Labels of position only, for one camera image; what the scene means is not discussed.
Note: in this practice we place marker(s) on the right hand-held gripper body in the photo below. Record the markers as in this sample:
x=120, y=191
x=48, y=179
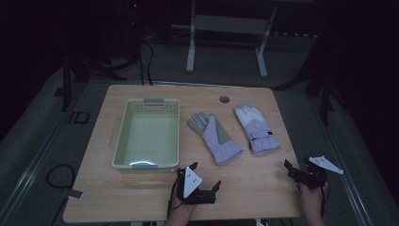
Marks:
x=313, y=177

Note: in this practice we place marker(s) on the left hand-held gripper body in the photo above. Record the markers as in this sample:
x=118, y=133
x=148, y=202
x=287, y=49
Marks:
x=192, y=183

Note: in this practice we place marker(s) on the lilac glove with grey palm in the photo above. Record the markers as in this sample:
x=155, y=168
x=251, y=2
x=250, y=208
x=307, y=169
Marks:
x=216, y=141

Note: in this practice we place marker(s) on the lilac glove with white fingers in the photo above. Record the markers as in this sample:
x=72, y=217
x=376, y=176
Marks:
x=258, y=132

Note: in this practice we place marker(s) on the pale green plastic basket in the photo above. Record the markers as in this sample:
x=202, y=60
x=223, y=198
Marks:
x=150, y=135

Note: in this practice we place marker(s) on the person's right hand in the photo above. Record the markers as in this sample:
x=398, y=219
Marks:
x=312, y=199

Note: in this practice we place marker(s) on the person's left hand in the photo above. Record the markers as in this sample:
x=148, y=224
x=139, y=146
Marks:
x=180, y=210

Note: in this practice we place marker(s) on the person's black and white shoe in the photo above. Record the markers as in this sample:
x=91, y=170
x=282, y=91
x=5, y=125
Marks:
x=260, y=222

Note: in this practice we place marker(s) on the black metal stand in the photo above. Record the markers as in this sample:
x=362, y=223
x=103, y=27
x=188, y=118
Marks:
x=324, y=94
x=66, y=84

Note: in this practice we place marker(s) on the white metal table frame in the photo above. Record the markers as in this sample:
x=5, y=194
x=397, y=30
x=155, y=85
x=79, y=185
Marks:
x=230, y=23

